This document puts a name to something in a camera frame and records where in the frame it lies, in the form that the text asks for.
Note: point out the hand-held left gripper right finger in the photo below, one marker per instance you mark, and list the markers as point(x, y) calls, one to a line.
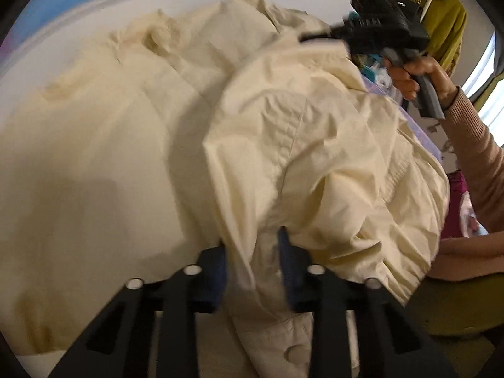
point(285, 262)

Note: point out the person's right forearm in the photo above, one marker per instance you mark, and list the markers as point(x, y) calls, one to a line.
point(478, 153)

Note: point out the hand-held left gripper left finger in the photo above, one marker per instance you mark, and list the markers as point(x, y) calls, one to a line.
point(216, 277)

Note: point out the window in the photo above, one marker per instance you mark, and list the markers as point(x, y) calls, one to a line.
point(488, 86)

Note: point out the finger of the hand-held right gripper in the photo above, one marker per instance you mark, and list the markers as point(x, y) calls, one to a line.
point(325, 33)

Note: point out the olive green cloth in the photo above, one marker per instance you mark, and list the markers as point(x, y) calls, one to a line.
point(456, 307)

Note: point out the person's right hand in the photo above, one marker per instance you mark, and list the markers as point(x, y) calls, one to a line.
point(431, 75)

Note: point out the magenta cloth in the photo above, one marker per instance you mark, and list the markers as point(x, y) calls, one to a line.
point(456, 201)

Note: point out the cream jacket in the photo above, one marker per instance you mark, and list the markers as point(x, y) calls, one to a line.
point(275, 134)

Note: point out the white striped bed sheet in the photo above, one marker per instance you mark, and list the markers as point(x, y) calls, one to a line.
point(43, 366)

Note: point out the person's left forearm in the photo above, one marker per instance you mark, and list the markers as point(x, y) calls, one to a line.
point(468, 258)

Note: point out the olive green hanging garment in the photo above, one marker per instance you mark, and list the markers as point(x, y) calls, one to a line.
point(445, 23)

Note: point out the teal plastic item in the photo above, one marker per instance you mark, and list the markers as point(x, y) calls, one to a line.
point(374, 71)

